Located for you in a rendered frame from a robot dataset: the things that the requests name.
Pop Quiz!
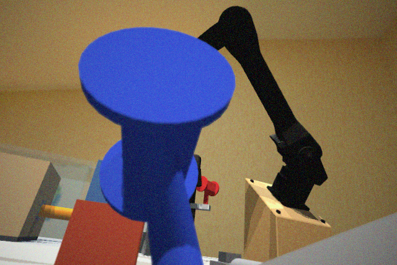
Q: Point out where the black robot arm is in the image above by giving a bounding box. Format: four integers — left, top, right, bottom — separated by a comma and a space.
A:
198, 6, 328, 211

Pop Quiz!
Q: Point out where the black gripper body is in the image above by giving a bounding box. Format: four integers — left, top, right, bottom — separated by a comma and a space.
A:
189, 154, 201, 203

